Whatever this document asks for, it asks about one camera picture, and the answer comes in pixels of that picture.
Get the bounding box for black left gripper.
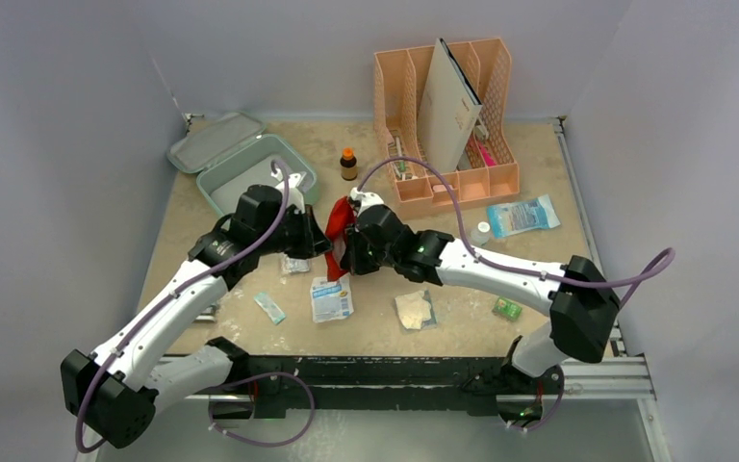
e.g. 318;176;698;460
256;204;333;260

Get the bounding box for red first aid pouch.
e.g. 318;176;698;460
324;196;355;282

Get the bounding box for small white bottle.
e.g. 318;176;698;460
469;221;492;246

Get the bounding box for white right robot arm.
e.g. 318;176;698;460
340;205;620;392

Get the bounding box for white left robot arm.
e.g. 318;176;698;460
61;182;331;453

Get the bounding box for green medicine case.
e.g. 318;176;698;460
166;112;320;216

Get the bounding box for clear bag alcohol pads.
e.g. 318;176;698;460
280;256;311;275

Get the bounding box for white blue mask packet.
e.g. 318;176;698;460
310;274;354;323

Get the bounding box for gauze in clear bag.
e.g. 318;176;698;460
394;290;437;331

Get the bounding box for brown bottle orange cap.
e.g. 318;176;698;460
340;147;358;181

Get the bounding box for teal plaster strip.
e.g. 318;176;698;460
254;293;286;325

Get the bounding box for small green box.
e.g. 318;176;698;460
492;297;522;321

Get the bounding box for pink item in organizer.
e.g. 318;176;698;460
476;140;497;167

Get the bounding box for peach desk file organizer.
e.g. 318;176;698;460
373;38;521;218

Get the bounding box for beige folder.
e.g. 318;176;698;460
417;38;483;173

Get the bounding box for blue wet wipes pack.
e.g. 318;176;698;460
486;194;561;239

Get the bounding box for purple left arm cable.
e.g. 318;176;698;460
74;159;293;454

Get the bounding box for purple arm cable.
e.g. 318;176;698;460
357;156;676;309
74;159;293;454

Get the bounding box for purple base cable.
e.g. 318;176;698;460
206;368;318;448

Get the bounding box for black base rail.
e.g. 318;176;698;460
206;346;565;423

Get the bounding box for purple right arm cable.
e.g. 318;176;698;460
357;156;676;309

